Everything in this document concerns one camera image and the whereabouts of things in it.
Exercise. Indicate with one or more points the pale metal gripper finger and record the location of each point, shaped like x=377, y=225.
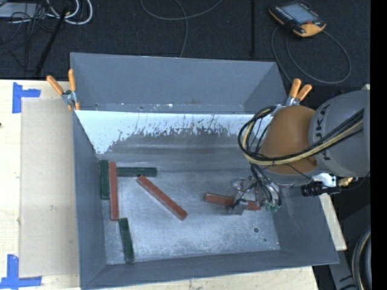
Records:
x=242, y=187
x=239, y=208

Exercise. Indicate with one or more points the red-brown block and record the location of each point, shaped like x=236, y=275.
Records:
x=218, y=198
x=113, y=192
x=161, y=197

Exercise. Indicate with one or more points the grey metal bin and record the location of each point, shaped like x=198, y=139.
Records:
x=187, y=228

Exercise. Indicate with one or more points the dark green flat block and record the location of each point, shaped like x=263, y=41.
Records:
x=136, y=172
x=127, y=240
x=104, y=180

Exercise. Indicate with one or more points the pale wood flat board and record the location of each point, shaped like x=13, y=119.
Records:
x=48, y=186

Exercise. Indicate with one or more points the black cylinder on white bracket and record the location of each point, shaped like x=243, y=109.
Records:
x=314, y=188

